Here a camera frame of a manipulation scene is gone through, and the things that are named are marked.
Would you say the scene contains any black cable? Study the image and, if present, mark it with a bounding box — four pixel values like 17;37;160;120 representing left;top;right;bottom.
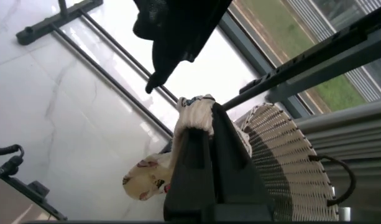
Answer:
0;144;25;177

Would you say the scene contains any window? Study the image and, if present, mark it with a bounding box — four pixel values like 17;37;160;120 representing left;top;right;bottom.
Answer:
218;0;381;119

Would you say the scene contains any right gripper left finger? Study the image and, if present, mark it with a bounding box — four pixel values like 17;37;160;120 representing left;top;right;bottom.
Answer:
163;127;216;222

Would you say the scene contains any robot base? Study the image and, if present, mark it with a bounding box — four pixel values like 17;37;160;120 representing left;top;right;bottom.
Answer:
0;164;68;222

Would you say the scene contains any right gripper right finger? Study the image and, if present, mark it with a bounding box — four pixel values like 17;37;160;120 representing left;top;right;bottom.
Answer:
210;102;275;222

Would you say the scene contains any beige curtain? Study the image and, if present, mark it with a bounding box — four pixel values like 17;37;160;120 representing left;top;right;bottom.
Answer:
294;98;381;220

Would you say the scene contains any black clothes rack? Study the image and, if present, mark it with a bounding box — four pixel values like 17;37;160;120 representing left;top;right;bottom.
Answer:
16;0;381;138

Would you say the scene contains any cream printed garment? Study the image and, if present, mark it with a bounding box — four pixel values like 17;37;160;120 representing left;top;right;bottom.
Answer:
122;94;253;202

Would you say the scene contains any black garment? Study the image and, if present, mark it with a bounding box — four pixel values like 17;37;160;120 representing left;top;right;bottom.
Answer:
132;0;233;95

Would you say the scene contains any white laundry basket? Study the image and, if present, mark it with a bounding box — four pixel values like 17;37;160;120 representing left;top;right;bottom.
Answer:
233;102;357;222

